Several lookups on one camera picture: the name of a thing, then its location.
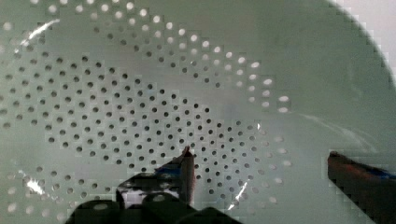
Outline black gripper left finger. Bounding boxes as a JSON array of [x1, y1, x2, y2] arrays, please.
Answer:
[[116, 146, 195, 208]]

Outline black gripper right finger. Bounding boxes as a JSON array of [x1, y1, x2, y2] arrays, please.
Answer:
[[327, 151, 396, 224]]

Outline green strainer bowl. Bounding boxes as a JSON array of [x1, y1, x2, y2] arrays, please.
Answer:
[[1, 0, 395, 224]]

